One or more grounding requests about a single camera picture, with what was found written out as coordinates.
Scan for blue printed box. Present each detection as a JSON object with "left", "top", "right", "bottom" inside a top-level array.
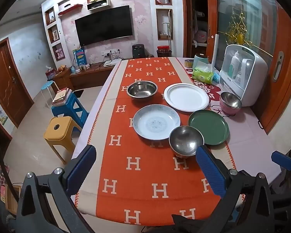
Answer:
[{"left": 73, "top": 49, "right": 87, "bottom": 66}]

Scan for mop in wall niche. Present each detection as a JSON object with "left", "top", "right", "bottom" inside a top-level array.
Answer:
[{"left": 166, "top": 10, "right": 172, "bottom": 54}]

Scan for green wet wipes packet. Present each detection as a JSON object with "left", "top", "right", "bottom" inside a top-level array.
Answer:
[{"left": 192, "top": 62, "right": 214, "bottom": 85}]

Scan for plain white plate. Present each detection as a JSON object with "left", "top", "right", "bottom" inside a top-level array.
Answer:
[{"left": 164, "top": 83, "right": 210, "bottom": 112}]

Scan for red wall shelf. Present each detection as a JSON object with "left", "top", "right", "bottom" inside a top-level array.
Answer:
[{"left": 58, "top": 4, "right": 83, "bottom": 15}]

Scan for brown wooden room door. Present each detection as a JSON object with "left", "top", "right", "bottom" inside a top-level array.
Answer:
[{"left": 0, "top": 37, "right": 34, "bottom": 128}]

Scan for orange patterned table runner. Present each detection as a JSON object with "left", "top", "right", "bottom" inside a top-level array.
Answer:
[{"left": 74, "top": 57, "right": 245, "bottom": 226}]

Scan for white upright tube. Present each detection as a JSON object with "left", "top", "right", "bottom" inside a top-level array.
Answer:
[{"left": 210, "top": 34, "right": 220, "bottom": 71}]

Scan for white wall shelf box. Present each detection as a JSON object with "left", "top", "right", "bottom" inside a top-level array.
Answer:
[{"left": 87, "top": 0, "right": 111, "bottom": 11}]

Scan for teal canister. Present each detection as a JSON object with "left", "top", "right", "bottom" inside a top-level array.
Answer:
[{"left": 193, "top": 53, "right": 208, "bottom": 70}]

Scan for red tissue pack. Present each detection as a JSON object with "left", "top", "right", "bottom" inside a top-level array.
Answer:
[{"left": 46, "top": 67, "right": 57, "bottom": 80}]

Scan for white pump bottle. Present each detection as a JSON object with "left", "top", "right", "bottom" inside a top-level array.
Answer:
[{"left": 230, "top": 50, "right": 242, "bottom": 79}]

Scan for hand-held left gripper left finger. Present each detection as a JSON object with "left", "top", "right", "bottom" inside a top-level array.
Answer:
[{"left": 16, "top": 144, "right": 97, "bottom": 233}]

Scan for yellow plastic stool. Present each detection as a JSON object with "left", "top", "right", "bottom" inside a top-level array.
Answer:
[{"left": 44, "top": 116, "right": 83, "bottom": 165}]

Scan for black flat television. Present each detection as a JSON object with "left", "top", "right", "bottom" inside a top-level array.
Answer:
[{"left": 75, "top": 5, "right": 133, "bottom": 46}]

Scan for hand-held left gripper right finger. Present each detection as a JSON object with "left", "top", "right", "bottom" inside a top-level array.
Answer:
[{"left": 172, "top": 145, "right": 285, "bottom": 233}]

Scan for black air fryer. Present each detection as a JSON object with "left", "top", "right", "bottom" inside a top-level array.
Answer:
[{"left": 132, "top": 44, "right": 148, "bottom": 59}]

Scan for gold hanging ornament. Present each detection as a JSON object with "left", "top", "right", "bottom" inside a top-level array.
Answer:
[{"left": 219, "top": 5, "right": 254, "bottom": 46}]

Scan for white countertop sterilizer cabinet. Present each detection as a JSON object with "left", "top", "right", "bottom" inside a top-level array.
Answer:
[{"left": 219, "top": 44, "right": 268, "bottom": 107}]

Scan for white plate with blue pattern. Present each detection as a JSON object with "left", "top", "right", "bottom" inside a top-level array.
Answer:
[{"left": 133, "top": 104, "right": 180, "bottom": 141}]

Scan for stack of books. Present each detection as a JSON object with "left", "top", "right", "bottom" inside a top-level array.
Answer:
[{"left": 52, "top": 89, "right": 73, "bottom": 106}]

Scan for wooden television cabinet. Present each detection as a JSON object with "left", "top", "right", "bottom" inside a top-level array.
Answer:
[{"left": 47, "top": 63, "right": 117, "bottom": 90}]

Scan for green plate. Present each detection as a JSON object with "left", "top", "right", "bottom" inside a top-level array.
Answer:
[{"left": 188, "top": 110, "right": 230, "bottom": 145}]

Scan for silver door handle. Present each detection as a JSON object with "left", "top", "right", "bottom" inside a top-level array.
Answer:
[{"left": 273, "top": 51, "right": 285, "bottom": 82}]

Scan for small round steel bowl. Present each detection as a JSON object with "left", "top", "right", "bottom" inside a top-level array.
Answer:
[{"left": 169, "top": 126, "right": 205, "bottom": 159}]

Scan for orange wooden sliding door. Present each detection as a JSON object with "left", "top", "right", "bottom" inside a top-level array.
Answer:
[{"left": 257, "top": 2, "right": 291, "bottom": 135}]

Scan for blue plastic stool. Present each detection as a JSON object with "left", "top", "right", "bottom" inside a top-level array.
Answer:
[{"left": 51, "top": 93, "right": 90, "bottom": 130}]

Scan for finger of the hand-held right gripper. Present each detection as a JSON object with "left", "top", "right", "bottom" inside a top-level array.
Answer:
[{"left": 272, "top": 151, "right": 291, "bottom": 171}]

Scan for round light blue stool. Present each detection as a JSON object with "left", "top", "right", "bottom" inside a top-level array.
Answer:
[{"left": 41, "top": 81, "right": 57, "bottom": 108}]

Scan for pink bowl with steel lining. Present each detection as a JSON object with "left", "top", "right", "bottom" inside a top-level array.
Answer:
[{"left": 219, "top": 92, "right": 242, "bottom": 115}]

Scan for wide flat-bottomed steel bowl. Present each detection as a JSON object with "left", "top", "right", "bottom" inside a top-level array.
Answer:
[{"left": 126, "top": 81, "right": 158, "bottom": 100}]

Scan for red basket on dark bin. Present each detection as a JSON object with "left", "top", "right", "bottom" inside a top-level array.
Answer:
[{"left": 157, "top": 46, "right": 172, "bottom": 58}]

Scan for white set-top box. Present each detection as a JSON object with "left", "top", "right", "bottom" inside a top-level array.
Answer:
[{"left": 103, "top": 59, "right": 122, "bottom": 68}]

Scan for pale pink printed tablecloth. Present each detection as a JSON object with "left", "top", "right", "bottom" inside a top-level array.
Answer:
[{"left": 71, "top": 57, "right": 285, "bottom": 224}]

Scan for pink rice cooker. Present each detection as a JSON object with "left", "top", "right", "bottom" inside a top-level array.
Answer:
[{"left": 194, "top": 30, "right": 208, "bottom": 43}]

